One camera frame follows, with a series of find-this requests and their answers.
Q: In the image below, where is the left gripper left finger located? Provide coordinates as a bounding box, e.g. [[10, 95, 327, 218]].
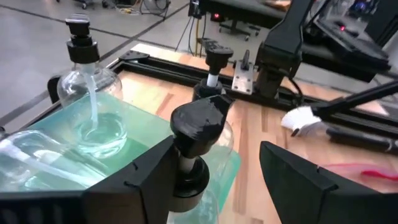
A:
[[0, 135, 179, 224]]

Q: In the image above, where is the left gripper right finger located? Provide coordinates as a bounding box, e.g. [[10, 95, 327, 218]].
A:
[[259, 141, 398, 224]]

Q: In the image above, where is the red bristle dish brush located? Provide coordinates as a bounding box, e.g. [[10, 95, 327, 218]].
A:
[[321, 161, 398, 192]]

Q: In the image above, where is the green translucent tray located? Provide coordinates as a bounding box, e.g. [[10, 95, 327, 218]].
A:
[[0, 91, 243, 216]]

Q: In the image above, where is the dark grey side desk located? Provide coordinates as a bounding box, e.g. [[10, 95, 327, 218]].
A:
[[312, 9, 393, 74]]

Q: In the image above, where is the black office chair base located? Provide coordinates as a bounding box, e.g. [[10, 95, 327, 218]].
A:
[[218, 19, 263, 42]]

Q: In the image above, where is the white brush black handle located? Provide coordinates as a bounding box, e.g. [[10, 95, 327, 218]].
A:
[[280, 105, 398, 154]]

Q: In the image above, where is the silver metal mounting bracket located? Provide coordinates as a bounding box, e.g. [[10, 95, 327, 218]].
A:
[[230, 49, 256, 96]]

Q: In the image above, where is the black aluminium table frame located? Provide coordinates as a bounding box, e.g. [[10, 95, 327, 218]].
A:
[[46, 49, 398, 139]]

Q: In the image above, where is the yellow cable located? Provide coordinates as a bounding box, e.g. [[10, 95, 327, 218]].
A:
[[194, 17, 201, 55]]

